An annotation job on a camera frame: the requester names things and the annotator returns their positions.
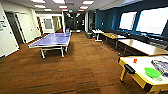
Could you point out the dark elevator doorway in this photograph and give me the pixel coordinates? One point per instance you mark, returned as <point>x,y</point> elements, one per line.
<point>11,28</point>

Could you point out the white ceiling light panel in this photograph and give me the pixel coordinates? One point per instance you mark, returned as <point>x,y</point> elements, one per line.
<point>63,6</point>
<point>58,1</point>
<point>83,7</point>
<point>40,6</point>
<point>37,1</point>
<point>87,2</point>

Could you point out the long wooden table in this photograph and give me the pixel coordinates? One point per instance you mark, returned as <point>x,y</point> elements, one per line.
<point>143,46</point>

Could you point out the small orange ball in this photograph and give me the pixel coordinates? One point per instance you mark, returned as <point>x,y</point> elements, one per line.
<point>135,60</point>

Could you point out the frosted glass panel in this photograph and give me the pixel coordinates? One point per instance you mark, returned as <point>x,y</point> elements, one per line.
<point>48,23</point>

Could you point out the dark waste bin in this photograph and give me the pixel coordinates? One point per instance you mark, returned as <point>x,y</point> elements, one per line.
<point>89,35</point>

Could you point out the white hallway door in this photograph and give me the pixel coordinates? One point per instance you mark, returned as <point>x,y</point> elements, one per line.
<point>28,27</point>

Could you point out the white wall notice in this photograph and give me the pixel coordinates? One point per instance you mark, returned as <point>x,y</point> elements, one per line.
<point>2,25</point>

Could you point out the green bowl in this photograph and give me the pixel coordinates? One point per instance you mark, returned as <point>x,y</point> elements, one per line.
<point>152,72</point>

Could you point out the small white table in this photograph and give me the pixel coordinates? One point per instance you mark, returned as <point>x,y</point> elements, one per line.
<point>97,31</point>

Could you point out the yellow air hockey table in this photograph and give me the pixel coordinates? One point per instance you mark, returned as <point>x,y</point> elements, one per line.
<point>140,75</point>

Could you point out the blue ping pong table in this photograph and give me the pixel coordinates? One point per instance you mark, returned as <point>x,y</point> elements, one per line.
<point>51,40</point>

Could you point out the bright window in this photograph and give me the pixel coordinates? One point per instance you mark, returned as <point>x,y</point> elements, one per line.
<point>153,20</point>
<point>128,20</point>

